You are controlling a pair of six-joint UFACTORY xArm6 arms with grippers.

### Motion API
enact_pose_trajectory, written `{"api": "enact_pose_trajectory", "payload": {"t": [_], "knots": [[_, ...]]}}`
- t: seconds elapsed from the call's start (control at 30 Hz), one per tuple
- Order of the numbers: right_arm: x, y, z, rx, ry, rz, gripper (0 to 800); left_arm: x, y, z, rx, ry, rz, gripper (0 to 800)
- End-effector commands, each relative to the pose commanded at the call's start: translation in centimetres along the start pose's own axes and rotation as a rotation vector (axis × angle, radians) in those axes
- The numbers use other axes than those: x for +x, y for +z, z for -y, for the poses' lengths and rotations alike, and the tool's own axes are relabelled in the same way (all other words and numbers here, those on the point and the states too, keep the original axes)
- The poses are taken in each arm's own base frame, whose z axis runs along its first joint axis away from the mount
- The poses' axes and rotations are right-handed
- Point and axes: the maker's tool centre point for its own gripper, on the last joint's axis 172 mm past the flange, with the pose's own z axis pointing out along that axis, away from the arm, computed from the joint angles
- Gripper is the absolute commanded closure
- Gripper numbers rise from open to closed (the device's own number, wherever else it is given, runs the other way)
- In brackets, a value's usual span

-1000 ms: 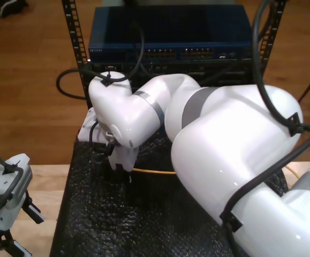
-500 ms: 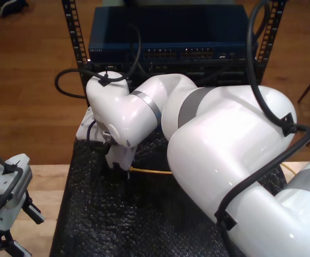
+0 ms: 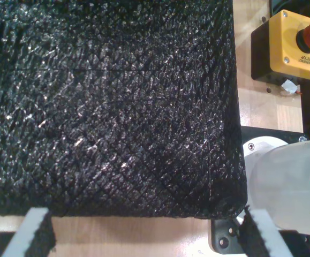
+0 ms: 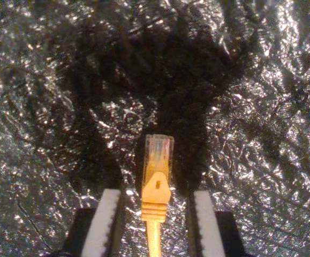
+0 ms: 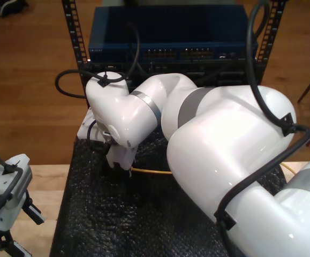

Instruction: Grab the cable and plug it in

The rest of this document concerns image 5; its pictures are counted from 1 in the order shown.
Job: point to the black rack server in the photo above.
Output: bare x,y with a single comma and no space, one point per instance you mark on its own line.
224,75

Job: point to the black perforated rack post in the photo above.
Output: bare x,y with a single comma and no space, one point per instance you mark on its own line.
73,26
273,26

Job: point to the black bubble wrap mat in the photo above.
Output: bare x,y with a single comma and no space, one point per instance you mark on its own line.
117,214

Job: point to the blue network switch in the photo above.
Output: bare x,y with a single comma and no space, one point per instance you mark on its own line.
170,26

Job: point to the dark blue sneaker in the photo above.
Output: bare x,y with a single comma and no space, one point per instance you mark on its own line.
7,6

